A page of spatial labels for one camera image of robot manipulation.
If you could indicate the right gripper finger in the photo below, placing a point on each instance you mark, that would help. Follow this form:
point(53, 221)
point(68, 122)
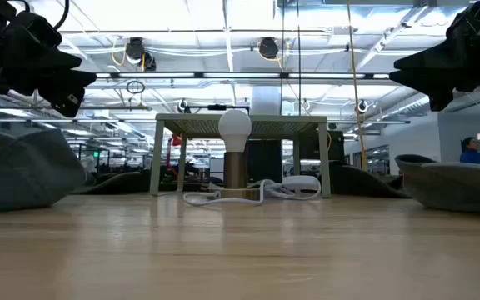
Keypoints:
point(436, 56)
point(436, 83)

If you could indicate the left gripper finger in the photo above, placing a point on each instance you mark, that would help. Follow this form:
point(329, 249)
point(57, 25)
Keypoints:
point(44, 58)
point(71, 89)

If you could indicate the grey cloth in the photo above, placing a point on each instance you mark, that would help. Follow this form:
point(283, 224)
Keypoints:
point(15, 171)

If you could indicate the grey baseball cap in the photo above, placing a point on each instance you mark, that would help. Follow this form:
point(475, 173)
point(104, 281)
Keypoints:
point(456, 187)

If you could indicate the person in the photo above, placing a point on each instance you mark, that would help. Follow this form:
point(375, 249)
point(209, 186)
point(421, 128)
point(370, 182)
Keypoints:
point(471, 152)

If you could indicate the small black ceiling reel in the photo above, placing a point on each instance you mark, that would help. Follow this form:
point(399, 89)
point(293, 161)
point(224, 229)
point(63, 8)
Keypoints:
point(362, 106)
point(183, 106)

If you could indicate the red background object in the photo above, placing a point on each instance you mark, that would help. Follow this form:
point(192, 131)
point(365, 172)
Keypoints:
point(175, 141)

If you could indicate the black background cabinet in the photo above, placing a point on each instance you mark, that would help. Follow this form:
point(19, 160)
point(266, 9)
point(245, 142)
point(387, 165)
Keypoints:
point(321, 146)

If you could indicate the green perforated metal stand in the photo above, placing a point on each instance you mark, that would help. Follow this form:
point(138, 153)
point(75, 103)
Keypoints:
point(286, 118)

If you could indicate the brass lamp with white bulb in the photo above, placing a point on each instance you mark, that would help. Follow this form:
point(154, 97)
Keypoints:
point(234, 125)

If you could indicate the silver ventilation duct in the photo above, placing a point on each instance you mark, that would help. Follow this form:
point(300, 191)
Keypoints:
point(411, 106)

